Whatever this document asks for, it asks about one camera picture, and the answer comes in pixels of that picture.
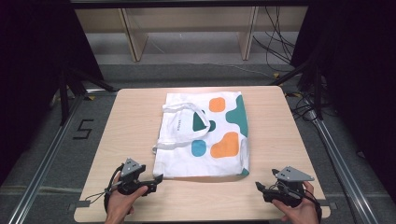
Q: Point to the grey tape strip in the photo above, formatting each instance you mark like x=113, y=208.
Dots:
x=79, y=205
x=331, y=205

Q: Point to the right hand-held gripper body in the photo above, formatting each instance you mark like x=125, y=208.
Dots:
x=289, y=183

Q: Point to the black metal stand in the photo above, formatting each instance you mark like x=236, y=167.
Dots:
x=317, y=90
x=64, y=99

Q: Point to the white tote bag coloured blobs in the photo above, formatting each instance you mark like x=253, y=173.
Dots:
x=218, y=161

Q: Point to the aluminium floor rail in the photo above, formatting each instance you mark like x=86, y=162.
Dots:
x=342, y=168
x=43, y=161

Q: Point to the person's left hand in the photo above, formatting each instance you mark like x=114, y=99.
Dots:
x=120, y=202

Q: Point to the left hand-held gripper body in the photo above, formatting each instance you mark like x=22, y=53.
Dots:
x=130, y=174

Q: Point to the light wooden bench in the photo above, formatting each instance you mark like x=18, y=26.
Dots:
x=137, y=34

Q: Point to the black curtain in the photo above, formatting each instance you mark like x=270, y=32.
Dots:
x=358, y=77
x=31, y=77

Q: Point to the yellow tape piece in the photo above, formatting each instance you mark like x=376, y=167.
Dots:
x=295, y=94
x=91, y=97
x=276, y=75

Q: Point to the person's right hand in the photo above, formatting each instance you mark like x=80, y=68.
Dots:
x=300, y=213

